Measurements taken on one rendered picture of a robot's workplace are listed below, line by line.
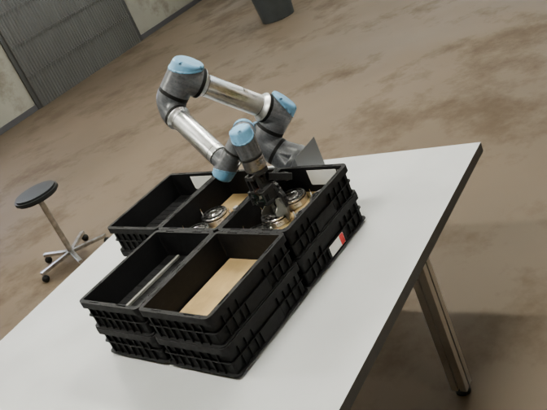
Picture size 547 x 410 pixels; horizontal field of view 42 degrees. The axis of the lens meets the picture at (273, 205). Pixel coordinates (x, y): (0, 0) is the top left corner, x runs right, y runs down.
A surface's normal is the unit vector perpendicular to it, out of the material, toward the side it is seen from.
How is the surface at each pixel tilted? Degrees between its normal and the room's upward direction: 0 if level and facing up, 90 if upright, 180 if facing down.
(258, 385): 0
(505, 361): 0
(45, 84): 90
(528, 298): 0
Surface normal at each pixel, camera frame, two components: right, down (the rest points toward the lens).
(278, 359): -0.37, -0.83
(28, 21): 0.80, -0.06
